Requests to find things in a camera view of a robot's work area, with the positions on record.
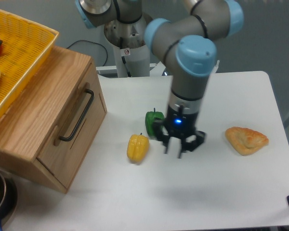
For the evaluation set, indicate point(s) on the black drawer handle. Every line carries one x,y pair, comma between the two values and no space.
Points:
81,118

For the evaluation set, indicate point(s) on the wooden drawer cabinet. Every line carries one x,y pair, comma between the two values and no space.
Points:
28,123

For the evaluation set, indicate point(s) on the yellow bell pepper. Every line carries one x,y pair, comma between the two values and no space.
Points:
138,147

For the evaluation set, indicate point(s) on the green bell pepper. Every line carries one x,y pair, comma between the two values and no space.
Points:
150,117

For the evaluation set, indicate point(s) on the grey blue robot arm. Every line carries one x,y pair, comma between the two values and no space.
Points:
186,48

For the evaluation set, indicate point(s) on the yellow plastic basket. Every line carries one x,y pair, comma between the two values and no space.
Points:
26,45

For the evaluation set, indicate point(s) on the wooden top drawer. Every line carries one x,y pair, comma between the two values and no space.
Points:
63,159

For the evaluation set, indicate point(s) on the baked bread pastry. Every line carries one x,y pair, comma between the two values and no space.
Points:
246,141

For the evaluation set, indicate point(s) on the dark metal pot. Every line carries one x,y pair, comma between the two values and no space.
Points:
8,198

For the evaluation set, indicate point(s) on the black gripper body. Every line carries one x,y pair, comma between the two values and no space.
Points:
179,125

